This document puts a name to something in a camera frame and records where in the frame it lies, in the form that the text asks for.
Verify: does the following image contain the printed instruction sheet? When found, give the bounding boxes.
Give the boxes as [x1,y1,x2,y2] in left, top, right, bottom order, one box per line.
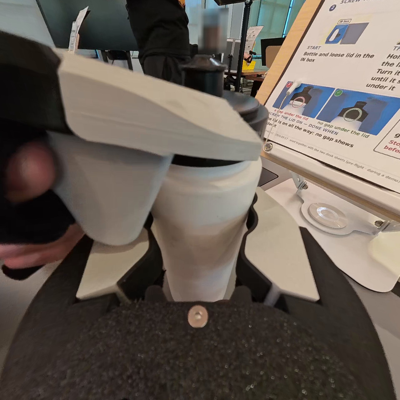
[264,0,400,193]

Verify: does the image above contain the white plastic bottle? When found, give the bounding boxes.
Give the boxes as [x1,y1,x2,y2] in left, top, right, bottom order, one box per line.
[151,156,262,302]

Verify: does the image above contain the person's left hand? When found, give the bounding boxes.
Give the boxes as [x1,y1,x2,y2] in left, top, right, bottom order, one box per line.
[0,142,85,270]

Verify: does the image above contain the background wooden document stand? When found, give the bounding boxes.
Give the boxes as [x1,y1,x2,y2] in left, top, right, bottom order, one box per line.
[266,45,282,67]

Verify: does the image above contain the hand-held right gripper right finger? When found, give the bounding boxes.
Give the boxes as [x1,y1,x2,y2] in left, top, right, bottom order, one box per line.
[236,187,320,307]

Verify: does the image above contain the grey table cable hatch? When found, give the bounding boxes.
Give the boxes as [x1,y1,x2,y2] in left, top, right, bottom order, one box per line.
[258,167,279,187]

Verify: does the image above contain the background instruction sheets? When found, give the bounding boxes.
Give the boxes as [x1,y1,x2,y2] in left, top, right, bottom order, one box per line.
[245,26,264,54]

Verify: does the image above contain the instruction sheet on stand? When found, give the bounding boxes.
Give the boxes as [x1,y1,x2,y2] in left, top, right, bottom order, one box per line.
[255,0,400,222]

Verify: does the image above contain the white stand base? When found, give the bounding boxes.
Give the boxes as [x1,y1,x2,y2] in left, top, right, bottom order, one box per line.
[266,178,400,293]

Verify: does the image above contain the black pole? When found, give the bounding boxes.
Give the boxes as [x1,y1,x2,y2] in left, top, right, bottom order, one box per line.
[234,0,254,93]

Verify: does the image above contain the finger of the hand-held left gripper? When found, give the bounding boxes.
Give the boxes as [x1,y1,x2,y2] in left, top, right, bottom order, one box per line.
[58,50,264,162]

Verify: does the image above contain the background wooden desk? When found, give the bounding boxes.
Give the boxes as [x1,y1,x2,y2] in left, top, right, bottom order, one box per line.
[225,70,266,91]

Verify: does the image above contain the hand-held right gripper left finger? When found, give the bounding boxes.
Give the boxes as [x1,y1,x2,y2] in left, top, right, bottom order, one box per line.
[76,228,165,303]

